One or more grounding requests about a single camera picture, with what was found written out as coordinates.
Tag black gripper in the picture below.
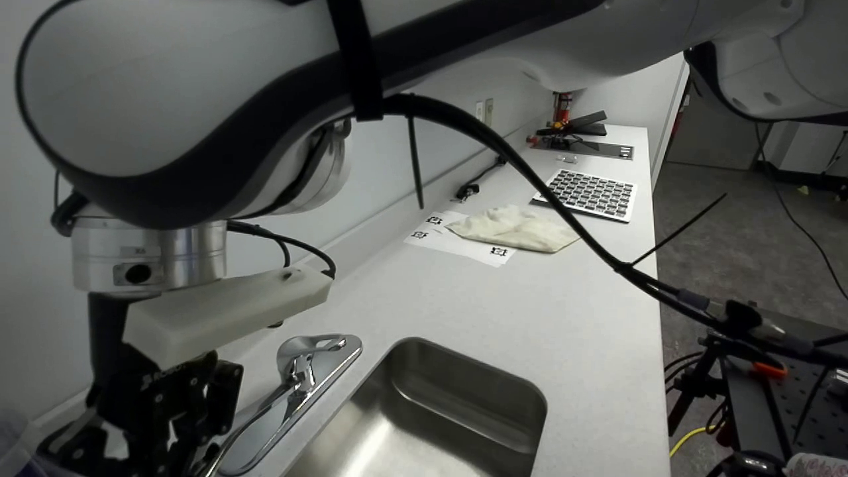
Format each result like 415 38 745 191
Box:
33 289 245 477

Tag chrome tap spout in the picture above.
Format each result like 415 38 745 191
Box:
235 374 302 418

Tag chrome tap base with lever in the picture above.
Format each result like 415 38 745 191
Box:
207 332 366 477

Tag stainless steel sink basin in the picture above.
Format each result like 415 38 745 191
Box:
281 333 551 477

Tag white paper with printed tags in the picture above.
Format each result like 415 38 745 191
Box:
402 211 516 271

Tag black zip tie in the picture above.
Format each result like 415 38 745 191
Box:
402 110 427 211
626 191 728 267

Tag black pen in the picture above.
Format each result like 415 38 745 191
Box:
452 157 512 203

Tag crumpled white cloth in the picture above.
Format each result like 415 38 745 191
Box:
441 203 582 258

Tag black white calibration grid board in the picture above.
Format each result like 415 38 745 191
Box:
529 163 638 224

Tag red and black hand tools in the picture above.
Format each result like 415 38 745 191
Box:
525 88 612 154

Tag black printed label strip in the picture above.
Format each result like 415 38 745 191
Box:
565 138 638 163

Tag black tripod clamp stand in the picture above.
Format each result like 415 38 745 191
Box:
661 296 797 440

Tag black optical breadboard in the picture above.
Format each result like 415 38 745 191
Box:
705 301 848 463

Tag thin black camera cable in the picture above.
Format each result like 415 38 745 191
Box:
224 218 339 279

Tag black velcro strap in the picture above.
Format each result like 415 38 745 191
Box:
322 0 387 125

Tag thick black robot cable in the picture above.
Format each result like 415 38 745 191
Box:
378 89 848 370

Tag yellow cable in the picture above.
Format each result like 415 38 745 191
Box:
667 422 714 462

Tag thin black floor cable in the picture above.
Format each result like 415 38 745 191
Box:
773 175 848 305

